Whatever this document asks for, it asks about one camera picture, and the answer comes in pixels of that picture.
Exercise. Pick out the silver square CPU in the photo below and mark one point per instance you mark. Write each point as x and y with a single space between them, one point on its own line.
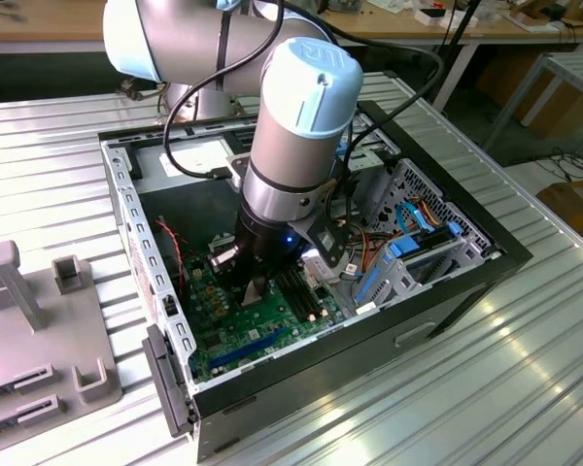
250 307

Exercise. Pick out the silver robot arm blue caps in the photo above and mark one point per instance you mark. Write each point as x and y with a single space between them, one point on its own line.
296 121

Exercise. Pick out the black RAM slot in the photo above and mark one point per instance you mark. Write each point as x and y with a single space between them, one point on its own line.
312 294
301 302

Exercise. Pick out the grey power supply box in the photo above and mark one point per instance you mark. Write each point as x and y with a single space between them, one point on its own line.
184 213

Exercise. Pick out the green motherboard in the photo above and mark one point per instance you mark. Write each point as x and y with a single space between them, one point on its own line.
233 330

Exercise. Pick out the black case fan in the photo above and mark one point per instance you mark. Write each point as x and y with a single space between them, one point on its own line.
171 264

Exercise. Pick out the blue expansion slot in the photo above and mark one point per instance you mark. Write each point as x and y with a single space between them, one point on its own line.
248 348

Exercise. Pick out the grey metal drive bay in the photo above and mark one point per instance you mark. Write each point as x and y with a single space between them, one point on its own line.
369 184

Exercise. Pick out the grey metal disk bay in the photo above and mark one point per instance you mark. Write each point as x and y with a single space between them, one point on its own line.
386 291

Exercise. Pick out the hard disk in blue carrier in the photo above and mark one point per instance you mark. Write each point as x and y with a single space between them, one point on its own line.
405 245

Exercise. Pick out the black open PC case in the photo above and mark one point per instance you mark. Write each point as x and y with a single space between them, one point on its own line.
320 398

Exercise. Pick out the black plastic case bezel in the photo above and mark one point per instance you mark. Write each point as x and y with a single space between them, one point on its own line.
167 383

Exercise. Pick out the grey parts rack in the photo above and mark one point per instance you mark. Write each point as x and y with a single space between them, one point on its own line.
10 340

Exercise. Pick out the white box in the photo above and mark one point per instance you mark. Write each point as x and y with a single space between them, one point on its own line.
447 20

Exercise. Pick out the tall brown cardboard box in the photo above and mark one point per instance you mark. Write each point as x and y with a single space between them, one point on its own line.
510 77

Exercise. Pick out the black tripod leg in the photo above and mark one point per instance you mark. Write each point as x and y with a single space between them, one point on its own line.
465 20

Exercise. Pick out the flat cardboard box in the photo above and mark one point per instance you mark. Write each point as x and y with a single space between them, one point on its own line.
578 204

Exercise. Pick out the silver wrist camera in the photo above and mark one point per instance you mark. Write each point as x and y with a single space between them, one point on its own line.
222 262

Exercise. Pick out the grey camera bracket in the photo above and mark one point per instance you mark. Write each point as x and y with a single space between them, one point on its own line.
325 242

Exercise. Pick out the wooden desk white frame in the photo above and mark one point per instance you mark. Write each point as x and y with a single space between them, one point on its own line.
39 24

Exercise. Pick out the grey metal shelf frame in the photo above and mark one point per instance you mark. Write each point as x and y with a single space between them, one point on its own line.
573 63

